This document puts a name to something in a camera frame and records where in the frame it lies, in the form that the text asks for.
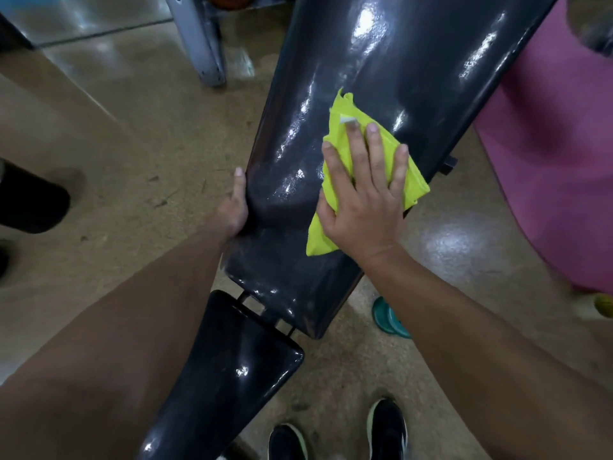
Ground yellow cleaning cloth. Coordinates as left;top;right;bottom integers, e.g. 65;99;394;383
306;88;432;257

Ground black round trash bin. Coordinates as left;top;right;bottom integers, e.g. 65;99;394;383
0;157;72;235

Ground person's left hand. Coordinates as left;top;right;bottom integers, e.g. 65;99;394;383
215;167;250;241

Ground white bottle with yellow cap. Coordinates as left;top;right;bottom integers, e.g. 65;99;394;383
574;291;613;319

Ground pink exercise mat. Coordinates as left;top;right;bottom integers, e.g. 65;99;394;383
473;0;613;296

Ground person's left black shoe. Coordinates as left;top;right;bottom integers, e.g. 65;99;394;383
266;422;310;460

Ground dark brown door frame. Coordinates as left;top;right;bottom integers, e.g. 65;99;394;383
0;11;35;51

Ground person's right hand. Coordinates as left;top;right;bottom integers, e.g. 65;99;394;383
315;119;411;265

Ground person's right forearm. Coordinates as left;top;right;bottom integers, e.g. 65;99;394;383
358;245;613;460

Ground person's left forearm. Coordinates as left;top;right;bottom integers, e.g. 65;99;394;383
0;226;232;460

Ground person's black shoe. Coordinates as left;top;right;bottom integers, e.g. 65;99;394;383
266;422;310;460
365;397;409;460

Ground teal dumbbell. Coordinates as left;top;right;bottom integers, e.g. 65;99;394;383
371;296;413;341

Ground grey metal dumbbell rack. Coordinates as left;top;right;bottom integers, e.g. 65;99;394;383
162;0;289;88

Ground person's right black shoe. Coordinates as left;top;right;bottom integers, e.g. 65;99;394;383
365;397;409;460

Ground black padded gym bench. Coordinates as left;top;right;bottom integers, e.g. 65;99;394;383
136;0;562;460

